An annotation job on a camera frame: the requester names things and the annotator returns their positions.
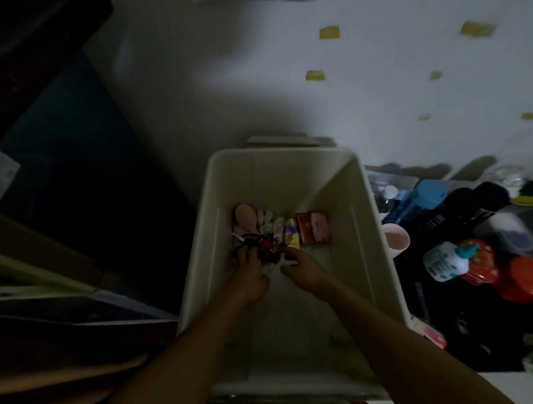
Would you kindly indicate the person's left hand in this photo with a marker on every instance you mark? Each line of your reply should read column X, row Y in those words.
column 252, row 282

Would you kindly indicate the person's right hand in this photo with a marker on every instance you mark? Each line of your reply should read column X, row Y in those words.
column 311, row 277

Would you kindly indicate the person's left fingers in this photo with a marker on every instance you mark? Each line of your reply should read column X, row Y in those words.
column 250, row 256

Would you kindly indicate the person's right thumb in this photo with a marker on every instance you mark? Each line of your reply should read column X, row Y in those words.
column 288, row 270

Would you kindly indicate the red and black hair accessory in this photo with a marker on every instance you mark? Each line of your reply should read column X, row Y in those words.
column 265, row 246

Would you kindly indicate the person's right forearm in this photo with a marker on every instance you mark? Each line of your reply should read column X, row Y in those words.
column 401, row 357

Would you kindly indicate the person's left forearm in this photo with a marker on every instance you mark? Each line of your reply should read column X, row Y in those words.
column 185, row 366

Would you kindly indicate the purple and gold packet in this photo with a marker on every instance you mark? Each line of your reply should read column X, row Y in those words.
column 291, row 234

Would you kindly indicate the pink hairbrush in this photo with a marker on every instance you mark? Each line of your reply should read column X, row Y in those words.
column 246, row 216

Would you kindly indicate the red small box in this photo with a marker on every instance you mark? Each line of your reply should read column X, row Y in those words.
column 305, row 228

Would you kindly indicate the pink small box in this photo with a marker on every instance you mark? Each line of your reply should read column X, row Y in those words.
column 320, row 226

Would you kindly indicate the large white plastic storage bin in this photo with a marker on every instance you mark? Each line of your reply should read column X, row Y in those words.
column 287, row 181

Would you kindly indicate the pink cup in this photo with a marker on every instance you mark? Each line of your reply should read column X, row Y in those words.
column 397, row 240

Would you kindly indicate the blue plastic bottle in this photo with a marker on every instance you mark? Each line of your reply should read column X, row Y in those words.
column 418, row 199

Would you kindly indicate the pink flat packet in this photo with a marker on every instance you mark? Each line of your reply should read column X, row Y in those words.
column 431, row 333

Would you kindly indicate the white bottle with teal cap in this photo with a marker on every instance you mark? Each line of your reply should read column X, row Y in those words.
column 445, row 262

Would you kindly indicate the black bottle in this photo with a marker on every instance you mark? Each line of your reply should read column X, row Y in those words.
column 465, row 208

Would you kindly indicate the red orange plastic container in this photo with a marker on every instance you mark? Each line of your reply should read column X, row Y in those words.
column 483, row 260

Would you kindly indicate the clear container with dark contents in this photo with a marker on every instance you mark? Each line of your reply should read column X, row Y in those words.
column 508, row 233

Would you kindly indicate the red round lid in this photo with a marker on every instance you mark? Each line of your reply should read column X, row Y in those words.
column 528, row 281

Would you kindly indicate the yellow flat object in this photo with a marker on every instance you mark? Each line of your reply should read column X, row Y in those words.
column 531, row 200

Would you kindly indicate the white paper label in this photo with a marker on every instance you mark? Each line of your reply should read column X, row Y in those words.
column 0, row 174

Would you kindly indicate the dark wooden furniture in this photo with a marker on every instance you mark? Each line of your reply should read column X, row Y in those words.
column 26, row 51

